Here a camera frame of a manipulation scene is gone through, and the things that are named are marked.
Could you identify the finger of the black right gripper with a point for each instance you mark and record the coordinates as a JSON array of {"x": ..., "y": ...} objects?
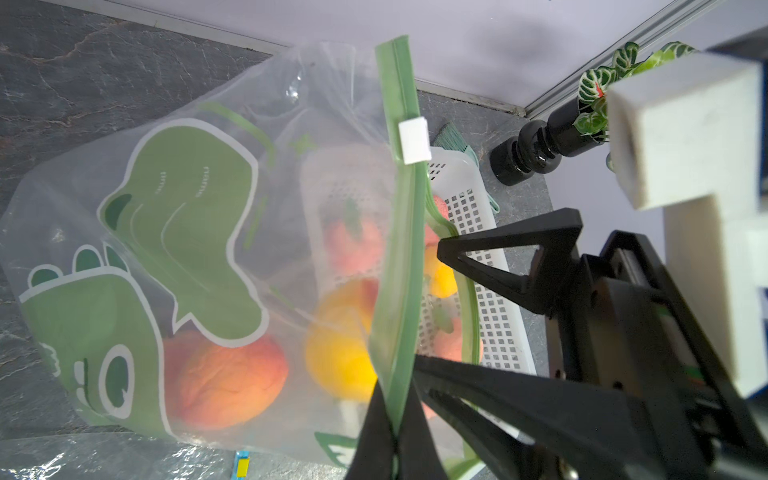
[
  {"x": 528, "y": 262},
  {"x": 514, "y": 421}
]

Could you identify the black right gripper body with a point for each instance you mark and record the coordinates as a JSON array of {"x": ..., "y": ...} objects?
[{"x": 668, "y": 409}]

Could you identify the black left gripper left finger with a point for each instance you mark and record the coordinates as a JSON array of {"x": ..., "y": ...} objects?
[{"x": 376, "y": 449}]

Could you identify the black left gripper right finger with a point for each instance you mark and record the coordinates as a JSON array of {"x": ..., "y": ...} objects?
[{"x": 417, "y": 456}]

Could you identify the yellow peach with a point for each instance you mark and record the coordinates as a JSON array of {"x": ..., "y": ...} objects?
[
  {"x": 440, "y": 277},
  {"x": 336, "y": 350}
]

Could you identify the orange peach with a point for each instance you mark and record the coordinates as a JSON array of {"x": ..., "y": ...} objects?
[{"x": 209, "y": 387}]

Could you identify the green printed zip-top bag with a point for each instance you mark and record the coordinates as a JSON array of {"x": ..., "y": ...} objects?
[{"x": 195, "y": 221}]

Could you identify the clear bag with blue zipper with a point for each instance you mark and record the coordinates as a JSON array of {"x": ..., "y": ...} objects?
[{"x": 111, "y": 455}]

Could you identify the black plant vase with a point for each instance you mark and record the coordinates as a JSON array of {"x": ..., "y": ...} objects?
[{"x": 539, "y": 146}]

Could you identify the green artificial plant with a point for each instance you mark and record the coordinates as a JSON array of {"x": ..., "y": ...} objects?
[{"x": 592, "y": 119}]

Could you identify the white plastic perforated basket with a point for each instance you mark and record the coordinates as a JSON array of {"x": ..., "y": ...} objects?
[{"x": 330, "y": 182}]

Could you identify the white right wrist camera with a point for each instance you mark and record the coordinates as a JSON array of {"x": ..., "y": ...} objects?
[{"x": 687, "y": 138}]

